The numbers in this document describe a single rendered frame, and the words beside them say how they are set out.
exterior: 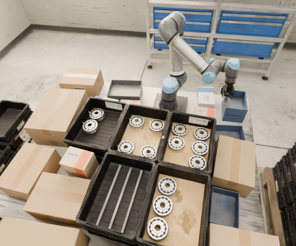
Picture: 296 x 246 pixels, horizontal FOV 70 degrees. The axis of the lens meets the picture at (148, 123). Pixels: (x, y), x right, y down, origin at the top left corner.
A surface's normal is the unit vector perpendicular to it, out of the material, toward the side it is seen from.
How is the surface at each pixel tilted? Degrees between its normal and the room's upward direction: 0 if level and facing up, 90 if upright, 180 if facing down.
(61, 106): 0
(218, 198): 0
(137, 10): 90
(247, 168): 0
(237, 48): 90
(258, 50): 90
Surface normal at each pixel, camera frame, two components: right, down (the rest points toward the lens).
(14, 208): -0.04, -0.63
